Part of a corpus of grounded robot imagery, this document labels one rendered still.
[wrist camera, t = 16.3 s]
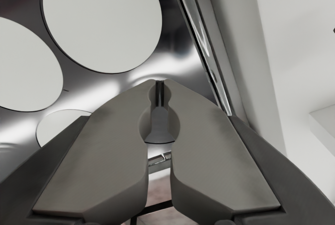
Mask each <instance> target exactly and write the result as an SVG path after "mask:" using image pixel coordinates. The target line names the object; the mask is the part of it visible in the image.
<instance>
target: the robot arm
mask: <svg viewBox="0 0 335 225"><path fill-rule="evenodd" d="M160 94H161V107H164V109H165V110H166V111H167V112H168V123H167V131H168V132H169V134H170V135H171V136H172V137H173V138H174V140H175V142H174V143H173V145H172V147H171V161H170V188H171V200H172V204H173V206H174V208H175V209H176V210H177V211H178V212H180V213H181V214H183V215H185V216H186V217H188V218H190V219H191V220H193V221H195V222H196V223H198V224H199V225H335V206H334V205H333V204H332V202H331V201H330V200H329V199H328V198H327V197H326V195H325V194H324V193H323V192H322V191H321V190H320V189H319V188H318V187H317V185H316V184H315V183H314V182H313V181H312V180H311V179H310V178H309V177H308V176H307V175H306V174H305V173H304V172H302V171H301V170H300V169H299V168H298V167H297V166H296V165H295V164H294V163H292V162H291V161H290V160H289V159H288V158H287V157H285V156H284V155H283V154H282V153H281V152H279V151H278V150H277V149H276V148H275V147H273V146H272V145H271V144H270V143H269V142H267V141H266V140H265V139H264V138H263V137H261V136H260V135H259V134H258V133H256V132H255V131H254V130H253V129H252V128H250V127H249V126H248V125H247V124H246V123H244V122H243V121H242V120H241V119H240V118H238V117H237V116H236V115H235V116H228V115H227V114H226V113H225V112H224V111H223V110H221V109H220V108H219V107H218V106H217V105H215V104H214V103H213V102H211V101H210V100H208V99H207V98H205V97H203V96H202V95H200V94H198V93H196V92H194V91H192V90H190V89H188V88H187V87H185V86H183V85H181V84H179V83H177V82H175V81H173V80H171V79H165V80H161V81H159V80H155V79H148V80H146V81H144V82H142V83H140V84H138V85H136V86H134V87H132V88H130V89H128V90H126V91H124V92H122V93H120V94H119V95H117V96H115V97H113V98H112V99H110V100H108V101H107V102H106V103H104V104H103V105H101V106H100V107H99V108H98V109H96V110H95V111H94V112H93V113H92V114H91V115H89V116H82V115H81V116H80V117H79V118H77V119H76V120H75V121H74V122H72V123H71V124H70V125H69V126H67V127H66V128H65V129H64V130H62V131H61V132H60V133H59V134H57V135H56V136H55V137H54V138H52V139H51V140H50V141H49V142H47V143H46V144H45V145H44V146H42V147H41V148H40V149H39V150H37V151H36V152H35V153H34V154H32V155H31V156H30V157H29V158H27V159H26V160H25V161H24V162H22V163H21V164H20V165H19V166H18V167H16V168H15V169H14V170H13V171H12V172H11V173H10V174H8V175H7V176H6V177H5V178H4V179H3V180H2V181H1V182H0V225H121V224H122V223H124V222H126V221H127V220H129V219H130V218H132V217H133V216H135V215H137V214H138V213H140V212H141V211H142V210H143V209H144V207H145V206H146V203H147V196H148V185H149V165H148V148H147V145H146V144H145V142H144V141H145V139H146V137H147V136H148V135H149V134H150V133H151V131H152V111H153V110H154V109H155V108H156V107H158V106H159V96H160Z"/></svg>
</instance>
